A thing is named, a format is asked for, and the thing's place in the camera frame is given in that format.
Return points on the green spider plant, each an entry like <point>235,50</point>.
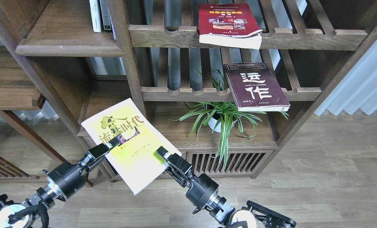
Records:
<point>203,111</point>

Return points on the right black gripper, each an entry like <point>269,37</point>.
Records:
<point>202,191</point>

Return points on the dark upright book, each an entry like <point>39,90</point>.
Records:
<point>106,19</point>

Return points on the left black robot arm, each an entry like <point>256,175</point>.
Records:
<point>23,215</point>

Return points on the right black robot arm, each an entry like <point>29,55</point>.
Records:
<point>249,216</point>

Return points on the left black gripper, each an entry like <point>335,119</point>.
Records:
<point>66,179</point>

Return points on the dark wooden bookshelf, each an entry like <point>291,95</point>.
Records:
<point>160,63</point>

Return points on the white plant pot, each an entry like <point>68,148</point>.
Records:
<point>212,123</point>

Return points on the red cover book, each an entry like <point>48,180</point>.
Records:
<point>229,25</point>

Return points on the dark maroon book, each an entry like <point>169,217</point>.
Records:
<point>255,88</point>

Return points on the white upright book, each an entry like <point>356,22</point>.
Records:
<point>95,15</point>

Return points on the white curtain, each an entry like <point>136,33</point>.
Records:
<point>357,91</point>

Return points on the yellow green cover book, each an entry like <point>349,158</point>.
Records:
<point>135,158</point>

